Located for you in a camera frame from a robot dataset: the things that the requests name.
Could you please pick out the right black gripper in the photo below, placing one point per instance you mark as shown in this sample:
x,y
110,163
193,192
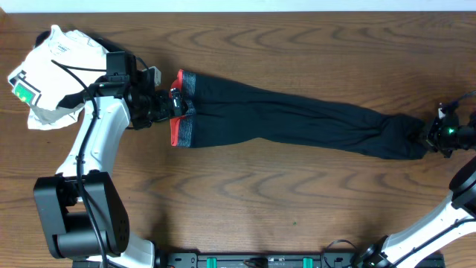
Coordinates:
x,y
431,138

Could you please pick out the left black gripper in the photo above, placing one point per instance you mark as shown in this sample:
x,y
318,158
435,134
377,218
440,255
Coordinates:
x,y
175,104

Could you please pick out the black leggings red grey waistband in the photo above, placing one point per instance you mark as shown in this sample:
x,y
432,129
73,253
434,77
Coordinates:
x,y
223,112

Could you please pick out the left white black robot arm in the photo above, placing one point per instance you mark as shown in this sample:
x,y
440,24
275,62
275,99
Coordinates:
x,y
81,212

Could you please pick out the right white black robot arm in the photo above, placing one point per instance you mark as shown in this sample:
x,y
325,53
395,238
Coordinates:
x,y
453,218

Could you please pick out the black folded garment in stack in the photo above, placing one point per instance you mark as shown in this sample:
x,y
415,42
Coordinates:
x,y
70,101

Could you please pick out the grey folded garment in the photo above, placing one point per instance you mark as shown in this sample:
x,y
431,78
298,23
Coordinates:
x,y
46,116

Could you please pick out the white printed folded t-shirt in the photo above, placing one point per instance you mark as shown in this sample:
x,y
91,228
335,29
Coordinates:
x,y
51,70

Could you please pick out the white bottom folded garment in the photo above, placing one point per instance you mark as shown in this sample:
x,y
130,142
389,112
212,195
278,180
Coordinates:
x,y
34,124

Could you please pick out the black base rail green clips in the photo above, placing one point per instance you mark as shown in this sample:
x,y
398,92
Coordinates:
x,y
193,260

